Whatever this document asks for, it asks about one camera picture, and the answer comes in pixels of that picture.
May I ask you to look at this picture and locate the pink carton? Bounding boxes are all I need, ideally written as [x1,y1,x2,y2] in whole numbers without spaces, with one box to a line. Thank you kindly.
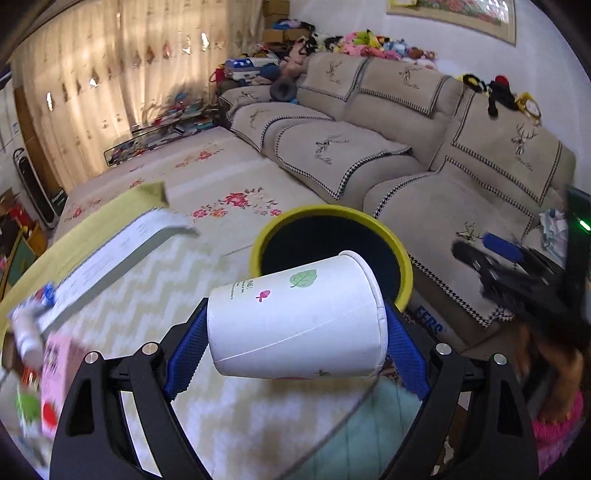
[40,332,87,440]

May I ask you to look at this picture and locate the black tower fan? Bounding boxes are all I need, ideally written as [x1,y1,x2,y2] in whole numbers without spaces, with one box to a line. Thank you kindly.
[13,147,59,230]

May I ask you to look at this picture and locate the floral floor rug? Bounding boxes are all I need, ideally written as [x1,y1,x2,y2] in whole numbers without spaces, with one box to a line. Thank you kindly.
[54,128,322,263]

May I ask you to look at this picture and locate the person's right hand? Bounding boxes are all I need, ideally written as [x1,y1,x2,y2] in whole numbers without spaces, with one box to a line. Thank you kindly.
[514,323,585,424]

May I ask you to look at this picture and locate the stacked cardboard boxes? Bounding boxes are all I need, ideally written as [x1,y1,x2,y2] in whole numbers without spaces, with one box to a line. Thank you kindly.
[262,0,315,45]

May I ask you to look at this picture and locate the beige embroidered curtains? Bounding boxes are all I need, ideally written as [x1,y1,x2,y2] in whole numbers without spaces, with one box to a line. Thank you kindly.
[11,0,263,191]

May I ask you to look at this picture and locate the beige sofa with covers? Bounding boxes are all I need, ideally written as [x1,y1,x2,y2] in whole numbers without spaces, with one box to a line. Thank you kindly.
[221,53,576,351]

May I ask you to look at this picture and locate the white paper cup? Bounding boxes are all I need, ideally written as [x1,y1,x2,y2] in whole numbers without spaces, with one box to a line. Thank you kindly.
[206,250,388,379]

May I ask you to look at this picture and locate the low glass shelf with clutter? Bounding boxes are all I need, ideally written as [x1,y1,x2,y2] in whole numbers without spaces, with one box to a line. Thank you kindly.
[103,106,218,168]

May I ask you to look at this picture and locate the patterned green tablecloth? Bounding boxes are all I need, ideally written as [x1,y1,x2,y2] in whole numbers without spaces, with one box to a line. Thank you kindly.
[1,182,413,479]

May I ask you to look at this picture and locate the pink sleeve forearm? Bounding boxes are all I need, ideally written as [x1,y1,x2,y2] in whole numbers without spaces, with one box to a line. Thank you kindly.
[532,391,584,475]

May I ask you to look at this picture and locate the framed floral picture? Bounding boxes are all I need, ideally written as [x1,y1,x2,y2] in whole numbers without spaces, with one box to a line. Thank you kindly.
[387,0,517,46]

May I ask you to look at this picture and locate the pile of plush toys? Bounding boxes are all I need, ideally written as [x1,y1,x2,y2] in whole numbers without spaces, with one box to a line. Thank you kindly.
[209,27,438,91]

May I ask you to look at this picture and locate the white supplement bottle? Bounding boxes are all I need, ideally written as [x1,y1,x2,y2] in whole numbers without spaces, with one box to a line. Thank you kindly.
[10,300,45,373]

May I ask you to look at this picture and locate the yellow rimmed trash bin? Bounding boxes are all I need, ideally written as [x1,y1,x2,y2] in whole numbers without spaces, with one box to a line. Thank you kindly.
[249,204,414,311]

